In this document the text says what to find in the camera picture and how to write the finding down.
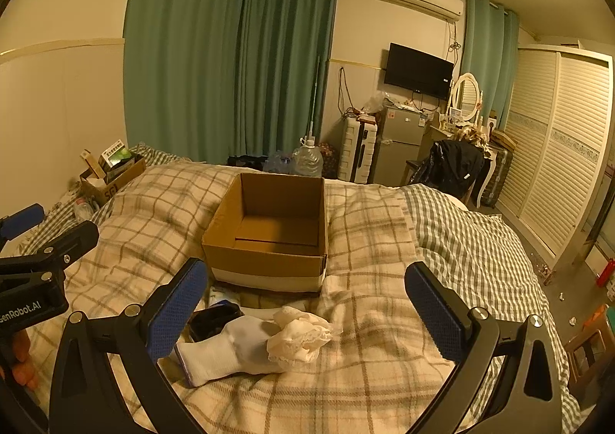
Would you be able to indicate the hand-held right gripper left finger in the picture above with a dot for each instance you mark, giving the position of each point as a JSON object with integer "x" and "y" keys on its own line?
{"x": 177, "y": 307}

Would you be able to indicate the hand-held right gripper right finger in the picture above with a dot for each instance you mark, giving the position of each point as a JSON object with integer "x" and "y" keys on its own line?
{"x": 432, "y": 314}

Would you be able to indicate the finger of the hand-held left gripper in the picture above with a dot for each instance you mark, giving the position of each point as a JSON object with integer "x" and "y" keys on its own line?
{"x": 72, "y": 242}
{"x": 25, "y": 220}

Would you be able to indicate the white blue tissue packet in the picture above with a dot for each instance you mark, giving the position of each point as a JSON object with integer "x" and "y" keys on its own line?
{"x": 218, "y": 295}

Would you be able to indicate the white sock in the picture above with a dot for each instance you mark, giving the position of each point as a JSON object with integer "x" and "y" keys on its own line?
{"x": 221, "y": 357}

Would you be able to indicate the brown cardboard box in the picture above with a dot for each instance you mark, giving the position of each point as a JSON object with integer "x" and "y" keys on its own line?
{"x": 269, "y": 232}

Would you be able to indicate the cream lace cloth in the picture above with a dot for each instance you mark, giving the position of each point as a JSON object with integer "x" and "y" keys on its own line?
{"x": 298, "y": 338}

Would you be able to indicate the person's left hand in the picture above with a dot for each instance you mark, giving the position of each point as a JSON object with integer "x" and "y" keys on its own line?
{"x": 23, "y": 374}

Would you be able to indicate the clear plastic bottle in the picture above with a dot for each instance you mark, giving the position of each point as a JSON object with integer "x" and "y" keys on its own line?
{"x": 82, "y": 209}

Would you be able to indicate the small cardboard storage box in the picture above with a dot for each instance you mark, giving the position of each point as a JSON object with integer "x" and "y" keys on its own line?
{"x": 113, "y": 184}

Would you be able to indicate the beige plaid blanket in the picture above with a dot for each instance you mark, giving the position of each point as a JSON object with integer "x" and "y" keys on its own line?
{"x": 374, "y": 391}

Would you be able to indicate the green printed carton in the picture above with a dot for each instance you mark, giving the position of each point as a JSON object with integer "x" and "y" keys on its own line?
{"x": 115, "y": 155}

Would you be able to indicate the black jacket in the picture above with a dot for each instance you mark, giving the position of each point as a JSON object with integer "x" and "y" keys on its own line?
{"x": 451, "y": 165}

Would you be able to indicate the dark suitcase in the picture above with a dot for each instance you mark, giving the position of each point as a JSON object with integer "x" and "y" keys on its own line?
{"x": 500, "y": 174}

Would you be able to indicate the black bag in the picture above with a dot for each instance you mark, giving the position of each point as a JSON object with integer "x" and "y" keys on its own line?
{"x": 245, "y": 162}

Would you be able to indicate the wooden stool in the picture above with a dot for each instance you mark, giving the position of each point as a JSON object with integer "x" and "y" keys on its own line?
{"x": 588, "y": 362}

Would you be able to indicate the small grey fridge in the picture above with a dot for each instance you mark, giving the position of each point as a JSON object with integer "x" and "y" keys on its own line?
{"x": 396, "y": 146}

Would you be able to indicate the bluish plastic bags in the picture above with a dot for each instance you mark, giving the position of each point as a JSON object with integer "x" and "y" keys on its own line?
{"x": 277, "y": 162}

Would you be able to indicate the white ribbed suitcase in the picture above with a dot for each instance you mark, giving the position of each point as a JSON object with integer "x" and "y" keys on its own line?
{"x": 358, "y": 150}

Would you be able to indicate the blonde fuzzy item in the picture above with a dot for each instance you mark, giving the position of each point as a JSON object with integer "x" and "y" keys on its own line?
{"x": 473, "y": 135}

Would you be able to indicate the dark patterned bag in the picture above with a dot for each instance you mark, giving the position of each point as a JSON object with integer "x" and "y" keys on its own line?
{"x": 329, "y": 160}

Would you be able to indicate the large clear water jug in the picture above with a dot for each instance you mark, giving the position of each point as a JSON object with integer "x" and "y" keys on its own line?
{"x": 307, "y": 160}

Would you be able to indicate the white louvred wardrobe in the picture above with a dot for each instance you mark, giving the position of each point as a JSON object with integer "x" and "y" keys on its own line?
{"x": 552, "y": 150}

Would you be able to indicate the clear plastic bag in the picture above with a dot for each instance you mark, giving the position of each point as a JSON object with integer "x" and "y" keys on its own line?
{"x": 372, "y": 105}

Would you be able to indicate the green curtain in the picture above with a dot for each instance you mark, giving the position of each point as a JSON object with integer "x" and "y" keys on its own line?
{"x": 485, "y": 54}
{"x": 182, "y": 54}
{"x": 288, "y": 54}

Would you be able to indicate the white oval mirror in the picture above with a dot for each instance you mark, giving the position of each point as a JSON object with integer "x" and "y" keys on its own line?
{"x": 467, "y": 95}

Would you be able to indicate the grey metal pole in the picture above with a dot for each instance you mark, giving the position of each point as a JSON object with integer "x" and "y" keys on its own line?
{"x": 313, "y": 98}

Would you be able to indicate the black wall television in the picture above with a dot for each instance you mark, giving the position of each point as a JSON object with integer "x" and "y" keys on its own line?
{"x": 418, "y": 71}

